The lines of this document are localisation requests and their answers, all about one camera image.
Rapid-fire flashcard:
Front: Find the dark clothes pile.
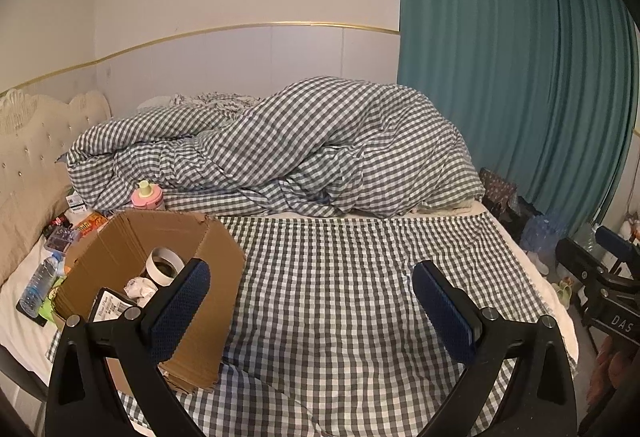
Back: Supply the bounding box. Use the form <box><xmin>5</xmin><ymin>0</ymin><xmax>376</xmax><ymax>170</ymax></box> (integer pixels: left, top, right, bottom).
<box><xmin>500</xmin><ymin>194</ymin><xmax>551</xmax><ymax>228</ymax></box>

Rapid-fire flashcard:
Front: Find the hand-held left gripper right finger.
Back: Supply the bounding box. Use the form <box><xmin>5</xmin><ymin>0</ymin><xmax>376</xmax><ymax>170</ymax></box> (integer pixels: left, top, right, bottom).
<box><xmin>411</xmin><ymin>259</ymin><xmax>578</xmax><ymax>437</ymax></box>

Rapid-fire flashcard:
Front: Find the white tape roll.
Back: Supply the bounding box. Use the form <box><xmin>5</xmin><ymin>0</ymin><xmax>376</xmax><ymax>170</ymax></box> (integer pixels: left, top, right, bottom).
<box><xmin>146</xmin><ymin>247</ymin><xmax>186</xmax><ymax>289</ymax></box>

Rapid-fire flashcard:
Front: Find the grey checked duvet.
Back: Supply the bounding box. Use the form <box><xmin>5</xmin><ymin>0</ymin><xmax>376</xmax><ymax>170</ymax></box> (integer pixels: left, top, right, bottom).
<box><xmin>66</xmin><ymin>77</ymin><xmax>485</xmax><ymax>218</ymax></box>

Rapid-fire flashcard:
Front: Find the small clear water bottle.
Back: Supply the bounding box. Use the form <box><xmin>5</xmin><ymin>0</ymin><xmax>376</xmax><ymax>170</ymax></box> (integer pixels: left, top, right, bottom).
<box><xmin>19</xmin><ymin>253</ymin><xmax>63</xmax><ymax>318</ymax></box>

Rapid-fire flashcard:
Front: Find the green snack packet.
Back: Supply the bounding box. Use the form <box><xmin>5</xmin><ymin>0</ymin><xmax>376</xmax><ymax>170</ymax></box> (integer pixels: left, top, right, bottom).
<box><xmin>37</xmin><ymin>277</ymin><xmax>68</xmax><ymax>323</ymax></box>

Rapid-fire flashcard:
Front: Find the patterned gift bag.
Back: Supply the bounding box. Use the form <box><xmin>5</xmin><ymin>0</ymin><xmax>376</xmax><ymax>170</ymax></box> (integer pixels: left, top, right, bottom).
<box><xmin>479</xmin><ymin>167</ymin><xmax>518</xmax><ymax>218</ymax></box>

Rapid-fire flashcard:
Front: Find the grey checked bed cover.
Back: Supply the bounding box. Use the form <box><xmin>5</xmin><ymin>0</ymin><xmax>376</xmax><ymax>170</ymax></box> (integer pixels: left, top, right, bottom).
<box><xmin>47</xmin><ymin>209</ymin><xmax>548</xmax><ymax>437</ymax></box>

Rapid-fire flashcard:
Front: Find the pink baby bottle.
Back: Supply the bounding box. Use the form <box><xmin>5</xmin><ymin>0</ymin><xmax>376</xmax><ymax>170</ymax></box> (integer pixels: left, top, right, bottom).
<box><xmin>131</xmin><ymin>180</ymin><xmax>166</xmax><ymax>211</ymax></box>

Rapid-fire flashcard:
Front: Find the teal curtain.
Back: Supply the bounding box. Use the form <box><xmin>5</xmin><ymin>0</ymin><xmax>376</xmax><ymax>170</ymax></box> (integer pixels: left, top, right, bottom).
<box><xmin>397</xmin><ymin>0</ymin><xmax>640</xmax><ymax>238</ymax></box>

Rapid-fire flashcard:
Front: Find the black pink pouch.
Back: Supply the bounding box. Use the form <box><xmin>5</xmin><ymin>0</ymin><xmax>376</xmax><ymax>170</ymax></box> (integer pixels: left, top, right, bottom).
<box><xmin>42</xmin><ymin>214</ymin><xmax>71</xmax><ymax>238</ymax></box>

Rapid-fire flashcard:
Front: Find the cream tufted headboard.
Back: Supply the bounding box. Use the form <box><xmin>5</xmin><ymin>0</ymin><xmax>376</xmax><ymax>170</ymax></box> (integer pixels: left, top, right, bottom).
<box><xmin>0</xmin><ymin>89</ymin><xmax>112</xmax><ymax>218</ymax></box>

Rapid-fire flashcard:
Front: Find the black white card package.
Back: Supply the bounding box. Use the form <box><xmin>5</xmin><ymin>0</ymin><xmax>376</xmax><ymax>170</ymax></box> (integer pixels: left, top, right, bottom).
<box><xmin>90</xmin><ymin>288</ymin><xmax>138</xmax><ymax>325</ymax></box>

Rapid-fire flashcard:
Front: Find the brown cardboard box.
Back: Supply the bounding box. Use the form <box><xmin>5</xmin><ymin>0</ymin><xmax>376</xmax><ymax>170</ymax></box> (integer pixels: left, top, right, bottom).
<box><xmin>52</xmin><ymin>209</ymin><xmax>247</xmax><ymax>395</ymax></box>

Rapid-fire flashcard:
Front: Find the large clear water bottle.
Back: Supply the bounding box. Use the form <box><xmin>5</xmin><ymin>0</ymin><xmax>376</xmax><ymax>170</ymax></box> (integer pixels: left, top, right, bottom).
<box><xmin>570</xmin><ymin>221</ymin><xmax>601</xmax><ymax>248</ymax></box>

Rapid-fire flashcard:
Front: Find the beige pillow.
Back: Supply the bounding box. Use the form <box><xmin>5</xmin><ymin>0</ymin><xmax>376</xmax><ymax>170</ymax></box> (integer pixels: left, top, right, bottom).
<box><xmin>0</xmin><ymin>182</ymin><xmax>73</xmax><ymax>285</ymax></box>

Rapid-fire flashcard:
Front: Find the grey bed frame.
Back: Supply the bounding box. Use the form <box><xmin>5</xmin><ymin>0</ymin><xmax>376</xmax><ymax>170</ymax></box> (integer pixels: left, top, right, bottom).
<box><xmin>0</xmin><ymin>342</ymin><xmax>56</xmax><ymax>418</ymax></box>

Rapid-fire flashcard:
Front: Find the person's right hand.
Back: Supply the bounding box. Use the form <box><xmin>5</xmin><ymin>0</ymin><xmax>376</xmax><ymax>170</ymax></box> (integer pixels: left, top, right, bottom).
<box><xmin>587</xmin><ymin>334</ymin><xmax>633</xmax><ymax>405</ymax></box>

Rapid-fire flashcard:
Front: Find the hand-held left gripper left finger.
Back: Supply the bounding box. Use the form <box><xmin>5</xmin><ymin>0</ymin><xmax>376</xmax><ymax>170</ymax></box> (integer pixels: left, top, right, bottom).
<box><xmin>45</xmin><ymin>258</ymin><xmax>221</xmax><ymax>437</ymax></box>

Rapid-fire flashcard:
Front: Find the red snack packet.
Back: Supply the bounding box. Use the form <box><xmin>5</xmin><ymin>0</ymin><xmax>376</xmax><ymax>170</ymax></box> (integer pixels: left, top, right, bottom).
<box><xmin>72</xmin><ymin>211</ymin><xmax>108</xmax><ymax>233</ymax></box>

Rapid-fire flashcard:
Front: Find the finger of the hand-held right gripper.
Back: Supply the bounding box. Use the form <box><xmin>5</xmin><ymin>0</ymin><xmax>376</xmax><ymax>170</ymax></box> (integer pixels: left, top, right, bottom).
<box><xmin>595</xmin><ymin>226</ymin><xmax>640</xmax><ymax>274</ymax></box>
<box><xmin>556</xmin><ymin>237</ymin><xmax>608</xmax><ymax>290</ymax></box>

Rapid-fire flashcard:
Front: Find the shrink-wrapped water bottle pack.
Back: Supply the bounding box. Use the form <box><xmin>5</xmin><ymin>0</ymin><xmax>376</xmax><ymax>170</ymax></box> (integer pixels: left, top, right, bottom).
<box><xmin>520</xmin><ymin>212</ymin><xmax>568</xmax><ymax>255</ymax></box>

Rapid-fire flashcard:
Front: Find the grey patterned pillow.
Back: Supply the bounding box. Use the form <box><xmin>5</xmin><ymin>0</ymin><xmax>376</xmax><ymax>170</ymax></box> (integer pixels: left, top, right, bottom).
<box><xmin>167</xmin><ymin>92</ymin><xmax>263</xmax><ymax>118</ymax></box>

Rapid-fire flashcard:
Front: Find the black phone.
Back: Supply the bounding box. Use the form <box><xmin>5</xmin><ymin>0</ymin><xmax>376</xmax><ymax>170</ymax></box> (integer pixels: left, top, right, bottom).
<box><xmin>15</xmin><ymin>299</ymin><xmax>48</xmax><ymax>329</ymax></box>

